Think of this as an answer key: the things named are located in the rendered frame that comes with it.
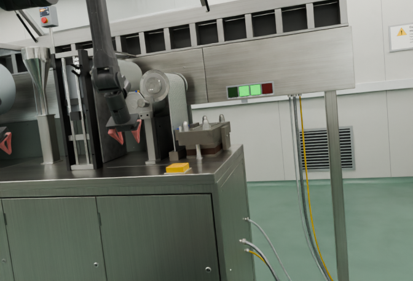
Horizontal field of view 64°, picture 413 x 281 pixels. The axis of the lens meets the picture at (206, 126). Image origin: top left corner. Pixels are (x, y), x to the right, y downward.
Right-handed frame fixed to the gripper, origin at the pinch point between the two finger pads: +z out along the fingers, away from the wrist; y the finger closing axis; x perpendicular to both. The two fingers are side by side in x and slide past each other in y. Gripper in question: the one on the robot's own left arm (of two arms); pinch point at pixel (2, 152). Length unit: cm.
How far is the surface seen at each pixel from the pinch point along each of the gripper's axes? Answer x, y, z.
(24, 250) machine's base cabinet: 6, 13, 51
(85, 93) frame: -34.2, -21.5, -3.2
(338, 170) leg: -47, -138, 67
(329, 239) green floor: -70, -144, 160
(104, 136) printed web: -38.7, -19.4, 23.6
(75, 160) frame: -21.6, -11.0, 24.1
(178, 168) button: -1, -64, 15
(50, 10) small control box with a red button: -71, 0, -32
